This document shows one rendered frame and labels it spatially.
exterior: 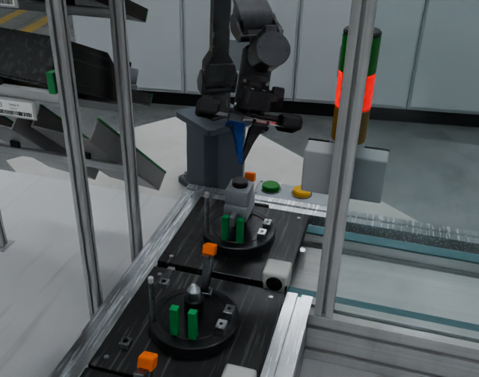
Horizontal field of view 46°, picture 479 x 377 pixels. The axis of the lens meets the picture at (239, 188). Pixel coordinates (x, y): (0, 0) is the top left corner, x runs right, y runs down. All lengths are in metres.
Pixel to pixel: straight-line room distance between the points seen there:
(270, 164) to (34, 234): 0.66
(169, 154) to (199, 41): 2.50
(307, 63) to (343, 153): 3.27
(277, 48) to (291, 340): 0.46
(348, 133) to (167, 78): 3.50
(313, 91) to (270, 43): 3.19
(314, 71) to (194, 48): 0.86
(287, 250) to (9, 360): 0.52
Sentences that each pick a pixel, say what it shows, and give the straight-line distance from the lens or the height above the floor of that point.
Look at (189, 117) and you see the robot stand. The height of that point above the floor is 1.06.
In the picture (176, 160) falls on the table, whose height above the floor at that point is 0.86.
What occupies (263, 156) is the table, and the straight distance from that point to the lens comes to 1.65.
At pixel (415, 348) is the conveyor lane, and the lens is 0.99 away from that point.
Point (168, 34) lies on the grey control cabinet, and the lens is 4.14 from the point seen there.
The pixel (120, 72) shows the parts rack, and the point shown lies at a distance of 0.99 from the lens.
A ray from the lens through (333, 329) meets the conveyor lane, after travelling 0.98.
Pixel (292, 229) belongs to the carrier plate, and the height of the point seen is 0.97.
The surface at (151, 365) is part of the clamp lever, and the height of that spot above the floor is 1.07.
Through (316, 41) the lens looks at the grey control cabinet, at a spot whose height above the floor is 0.55.
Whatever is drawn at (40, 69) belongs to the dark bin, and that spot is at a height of 1.33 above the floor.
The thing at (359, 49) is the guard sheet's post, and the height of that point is 1.40.
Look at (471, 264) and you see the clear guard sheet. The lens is 0.89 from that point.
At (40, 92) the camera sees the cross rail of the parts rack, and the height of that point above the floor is 1.31.
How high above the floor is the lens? 1.60
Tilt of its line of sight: 30 degrees down
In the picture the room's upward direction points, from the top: 2 degrees clockwise
